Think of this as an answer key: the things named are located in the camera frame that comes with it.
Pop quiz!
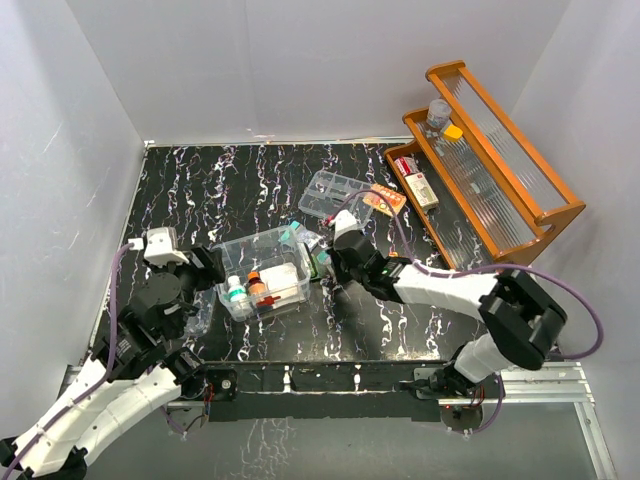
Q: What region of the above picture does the clear first aid box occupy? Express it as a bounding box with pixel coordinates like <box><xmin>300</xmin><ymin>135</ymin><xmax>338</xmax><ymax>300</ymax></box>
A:
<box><xmin>216</xmin><ymin>226</ymin><xmax>312</xmax><ymax>322</ymax></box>

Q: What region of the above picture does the teal bandage packet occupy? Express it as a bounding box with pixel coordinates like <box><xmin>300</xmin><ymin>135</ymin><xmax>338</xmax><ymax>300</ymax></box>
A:
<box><xmin>316</xmin><ymin>251</ymin><xmax>331</xmax><ymax>268</ymax></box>

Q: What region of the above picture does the orange brown medicine bottle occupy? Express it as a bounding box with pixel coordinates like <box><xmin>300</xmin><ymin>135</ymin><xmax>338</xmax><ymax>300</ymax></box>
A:
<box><xmin>247</xmin><ymin>271</ymin><xmax>267</xmax><ymax>302</ymax></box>

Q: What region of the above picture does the green wind oil box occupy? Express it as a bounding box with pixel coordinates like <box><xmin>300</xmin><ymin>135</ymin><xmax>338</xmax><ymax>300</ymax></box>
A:
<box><xmin>306</xmin><ymin>254</ymin><xmax>320</xmax><ymax>282</ymax></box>

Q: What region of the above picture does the orange plaster packet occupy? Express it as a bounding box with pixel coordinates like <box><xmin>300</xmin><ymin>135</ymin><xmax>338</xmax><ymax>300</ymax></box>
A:
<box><xmin>363</xmin><ymin>184</ymin><xmax>406</xmax><ymax>217</ymax></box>

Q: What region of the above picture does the white blue gauze packet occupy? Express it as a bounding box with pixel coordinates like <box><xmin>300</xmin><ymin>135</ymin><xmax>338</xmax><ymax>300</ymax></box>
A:
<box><xmin>259</xmin><ymin>262</ymin><xmax>299</xmax><ymax>302</ymax></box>

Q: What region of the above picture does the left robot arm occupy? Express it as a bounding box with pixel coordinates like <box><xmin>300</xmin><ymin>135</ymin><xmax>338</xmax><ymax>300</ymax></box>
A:
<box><xmin>1</xmin><ymin>246</ymin><xmax>226</xmax><ymax>479</ymax></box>

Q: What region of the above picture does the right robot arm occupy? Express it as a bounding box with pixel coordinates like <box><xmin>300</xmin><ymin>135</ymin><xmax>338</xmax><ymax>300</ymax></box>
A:
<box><xmin>329</xmin><ymin>230</ymin><xmax>567</xmax><ymax>397</ymax></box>

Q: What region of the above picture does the beige medicine box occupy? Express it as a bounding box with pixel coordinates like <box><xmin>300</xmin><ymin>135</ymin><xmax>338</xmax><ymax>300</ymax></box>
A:
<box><xmin>405</xmin><ymin>173</ymin><xmax>439</xmax><ymax>211</ymax></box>

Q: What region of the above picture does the red white medicine box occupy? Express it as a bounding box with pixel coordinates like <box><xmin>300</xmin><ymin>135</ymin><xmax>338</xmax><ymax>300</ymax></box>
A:
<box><xmin>394</xmin><ymin>156</ymin><xmax>420</xmax><ymax>177</ymax></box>

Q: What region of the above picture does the white green capped bottle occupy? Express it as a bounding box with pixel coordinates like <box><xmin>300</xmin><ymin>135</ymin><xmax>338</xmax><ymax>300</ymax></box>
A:
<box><xmin>227</xmin><ymin>275</ymin><xmax>248</xmax><ymax>313</ymax></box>

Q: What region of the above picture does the clear compartment organizer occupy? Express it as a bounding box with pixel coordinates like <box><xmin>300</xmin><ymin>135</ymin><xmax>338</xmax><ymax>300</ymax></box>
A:
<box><xmin>298</xmin><ymin>170</ymin><xmax>373</xmax><ymax>229</ymax></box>

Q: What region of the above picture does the orange wooden shelf rack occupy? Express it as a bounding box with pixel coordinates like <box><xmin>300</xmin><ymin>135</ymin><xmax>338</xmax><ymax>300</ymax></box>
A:
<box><xmin>385</xmin><ymin>60</ymin><xmax>585</xmax><ymax>269</ymax></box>

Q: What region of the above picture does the yellow capped bottle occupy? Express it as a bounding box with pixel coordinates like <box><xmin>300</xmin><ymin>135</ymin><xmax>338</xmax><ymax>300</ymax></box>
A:
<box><xmin>442</xmin><ymin>124</ymin><xmax>463</xmax><ymax>142</ymax></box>

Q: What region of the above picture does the clear jar on shelf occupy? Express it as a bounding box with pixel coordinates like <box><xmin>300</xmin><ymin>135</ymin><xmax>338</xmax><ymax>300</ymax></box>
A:
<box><xmin>426</xmin><ymin>99</ymin><xmax>452</xmax><ymax>130</ymax></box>

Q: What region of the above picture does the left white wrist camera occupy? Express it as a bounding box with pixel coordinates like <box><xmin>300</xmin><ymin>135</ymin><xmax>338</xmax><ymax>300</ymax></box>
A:
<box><xmin>127</xmin><ymin>227</ymin><xmax>189</xmax><ymax>267</ymax></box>

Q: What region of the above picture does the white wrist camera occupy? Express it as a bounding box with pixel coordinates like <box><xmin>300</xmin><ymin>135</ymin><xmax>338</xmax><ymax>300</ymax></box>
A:
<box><xmin>127</xmin><ymin>227</ymin><xmax>189</xmax><ymax>267</ymax></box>
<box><xmin>326</xmin><ymin>209</ymin><xmax>361</xmax><ymax>241</ymax></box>

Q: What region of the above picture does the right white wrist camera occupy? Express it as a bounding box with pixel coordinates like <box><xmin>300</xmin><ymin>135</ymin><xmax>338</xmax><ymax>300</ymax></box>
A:
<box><xmin>326</xmin><ymin>209</ymin><xmax>361</xmax><ymax>241</ymax></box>

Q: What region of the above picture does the clear box lid with handle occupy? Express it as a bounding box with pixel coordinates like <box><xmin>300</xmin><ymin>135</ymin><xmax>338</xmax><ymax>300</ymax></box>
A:
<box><xmin>184</xmin><ymin>288</ymin><xmax>217</xmax><ymax>338</ymax></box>

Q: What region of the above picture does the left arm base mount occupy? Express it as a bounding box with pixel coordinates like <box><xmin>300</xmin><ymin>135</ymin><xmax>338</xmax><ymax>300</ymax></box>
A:
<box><xmin>164</xmin><ymin>347</ymin><xmax>237</xmax><ymax>419</ymax></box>

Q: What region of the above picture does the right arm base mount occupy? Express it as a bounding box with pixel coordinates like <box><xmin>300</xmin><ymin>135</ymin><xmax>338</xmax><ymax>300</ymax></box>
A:
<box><xmin>396</xmin><ymin>347</ymin><xmax>505</xmax><ymax>408</ymax></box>

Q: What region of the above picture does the metal frame rail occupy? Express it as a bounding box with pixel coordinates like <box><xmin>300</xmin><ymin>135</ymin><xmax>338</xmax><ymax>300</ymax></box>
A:
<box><xmin>49</xmin><ymin>279</ymin><xmax>616</xmax><ymax>480</ymax></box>

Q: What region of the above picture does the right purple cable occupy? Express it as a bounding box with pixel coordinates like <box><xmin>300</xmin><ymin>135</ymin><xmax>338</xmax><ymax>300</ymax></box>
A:
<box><xmin>329</xmin><ymin>189</ymin><xmax>605</xmax><ymax>436</ymax></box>

